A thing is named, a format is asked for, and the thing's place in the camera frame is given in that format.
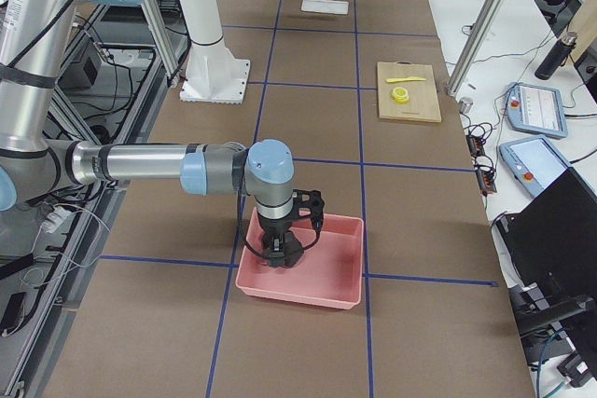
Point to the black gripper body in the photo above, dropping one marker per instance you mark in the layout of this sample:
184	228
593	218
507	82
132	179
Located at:
275	231

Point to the grey wiping cloth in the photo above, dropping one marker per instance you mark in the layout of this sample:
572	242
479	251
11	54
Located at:
283	250

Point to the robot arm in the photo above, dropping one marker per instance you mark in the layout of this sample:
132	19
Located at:
34	36

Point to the black water bottle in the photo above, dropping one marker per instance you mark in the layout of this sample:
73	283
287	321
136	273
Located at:
557	56

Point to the pink plastic bin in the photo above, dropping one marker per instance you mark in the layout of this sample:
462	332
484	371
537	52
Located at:
327	275

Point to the yellow lemon slices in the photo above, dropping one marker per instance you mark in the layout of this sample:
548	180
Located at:
400	95

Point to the bamboo cutting board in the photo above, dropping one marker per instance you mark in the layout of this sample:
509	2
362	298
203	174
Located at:
423	105

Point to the yellow plastic knife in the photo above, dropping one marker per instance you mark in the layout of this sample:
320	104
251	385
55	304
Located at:
391	80

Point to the black power strip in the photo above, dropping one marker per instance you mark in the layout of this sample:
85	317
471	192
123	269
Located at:
483	165

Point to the white rectangular tray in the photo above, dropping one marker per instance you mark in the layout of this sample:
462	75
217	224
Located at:
332	7

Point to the lower teach pendant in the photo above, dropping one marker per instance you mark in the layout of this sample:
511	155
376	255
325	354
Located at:
534	161

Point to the teach pendant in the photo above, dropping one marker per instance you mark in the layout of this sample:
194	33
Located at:
536	109
534	161

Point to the black laptop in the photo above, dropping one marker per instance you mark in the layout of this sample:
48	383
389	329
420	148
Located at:
552	242

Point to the black smartphone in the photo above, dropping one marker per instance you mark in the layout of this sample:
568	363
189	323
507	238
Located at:
13	313

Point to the upper teach pendant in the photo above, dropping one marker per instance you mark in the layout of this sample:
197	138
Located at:
536	109

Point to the aluminium frame post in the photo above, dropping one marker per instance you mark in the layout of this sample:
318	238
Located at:
473	44

